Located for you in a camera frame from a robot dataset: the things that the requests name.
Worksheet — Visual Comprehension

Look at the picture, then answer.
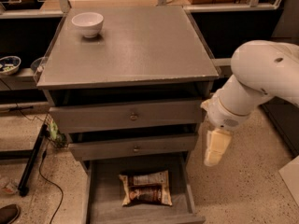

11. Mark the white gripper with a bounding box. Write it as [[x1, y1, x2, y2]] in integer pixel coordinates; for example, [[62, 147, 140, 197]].
[[201, 90, 249, 167]]

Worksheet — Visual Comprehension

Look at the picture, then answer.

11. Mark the grey top drawer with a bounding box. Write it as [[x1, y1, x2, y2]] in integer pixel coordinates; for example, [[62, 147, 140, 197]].
[[50, 99, 202, 133]]

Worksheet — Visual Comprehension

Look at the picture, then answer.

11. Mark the green packaged item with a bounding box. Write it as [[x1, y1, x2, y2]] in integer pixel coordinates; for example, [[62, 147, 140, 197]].
[[49, 120, 66, 147]]

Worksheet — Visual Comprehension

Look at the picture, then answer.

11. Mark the white ceramic bowl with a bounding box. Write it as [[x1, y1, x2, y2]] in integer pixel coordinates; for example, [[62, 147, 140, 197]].
[[71, 12, 104, 38]]

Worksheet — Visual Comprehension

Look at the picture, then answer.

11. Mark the small clear bowl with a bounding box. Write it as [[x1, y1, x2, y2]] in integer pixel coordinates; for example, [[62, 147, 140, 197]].
[[30, 57, 48, 73]]

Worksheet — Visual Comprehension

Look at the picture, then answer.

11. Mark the black floor cable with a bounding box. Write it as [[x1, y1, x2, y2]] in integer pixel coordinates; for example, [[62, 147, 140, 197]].
[[38, 149, 64, 224]]

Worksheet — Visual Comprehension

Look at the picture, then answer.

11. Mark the grey drawer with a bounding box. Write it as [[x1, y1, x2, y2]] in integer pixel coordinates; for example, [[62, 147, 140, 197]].
[[50, 99, 202, 133], [82, 153, 206, 224], [69, 134, 198, 161]]

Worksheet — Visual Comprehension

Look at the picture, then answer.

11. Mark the grey drawer cabinet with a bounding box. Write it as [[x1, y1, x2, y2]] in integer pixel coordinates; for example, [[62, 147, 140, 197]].
[[36, 5, 220, 224]]

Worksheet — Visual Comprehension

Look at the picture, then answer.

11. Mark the brown chip bag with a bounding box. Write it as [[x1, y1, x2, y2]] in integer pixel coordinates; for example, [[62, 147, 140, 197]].
[[119, 170, 172, 206]]

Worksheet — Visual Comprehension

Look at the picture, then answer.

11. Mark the dark shoe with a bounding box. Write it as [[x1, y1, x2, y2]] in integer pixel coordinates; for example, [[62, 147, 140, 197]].
[[0, 204, 21, 224]]

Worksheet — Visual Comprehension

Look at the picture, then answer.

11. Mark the grey bottom drawer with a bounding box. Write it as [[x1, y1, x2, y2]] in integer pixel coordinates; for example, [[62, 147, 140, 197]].
[[82, 153, 206, 224]]

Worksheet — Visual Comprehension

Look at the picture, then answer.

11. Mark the white floor panel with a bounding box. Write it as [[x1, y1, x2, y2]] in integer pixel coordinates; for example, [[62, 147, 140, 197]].
[[278, 156, 299, 206]]

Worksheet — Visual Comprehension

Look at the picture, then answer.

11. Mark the blue patterned bowl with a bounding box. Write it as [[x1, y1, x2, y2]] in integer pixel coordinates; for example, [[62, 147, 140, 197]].
[[0, 56, 21, 76]]

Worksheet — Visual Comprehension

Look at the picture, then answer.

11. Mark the black metal stand leg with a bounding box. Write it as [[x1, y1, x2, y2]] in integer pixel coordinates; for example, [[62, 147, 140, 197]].
[[18, 124, 48, 197]]

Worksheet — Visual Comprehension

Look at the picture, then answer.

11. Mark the grey side rail beam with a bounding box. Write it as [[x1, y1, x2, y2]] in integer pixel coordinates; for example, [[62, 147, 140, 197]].
[[212, 58, 232, 78]]

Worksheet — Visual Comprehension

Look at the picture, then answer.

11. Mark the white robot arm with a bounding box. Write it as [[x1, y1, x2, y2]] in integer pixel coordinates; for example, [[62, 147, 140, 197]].
[[201, 40, 299, 166]]

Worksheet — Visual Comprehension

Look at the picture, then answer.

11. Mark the grey middle drawer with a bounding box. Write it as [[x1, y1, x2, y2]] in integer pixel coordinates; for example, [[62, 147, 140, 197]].
[[69, 134, 198, 161]]

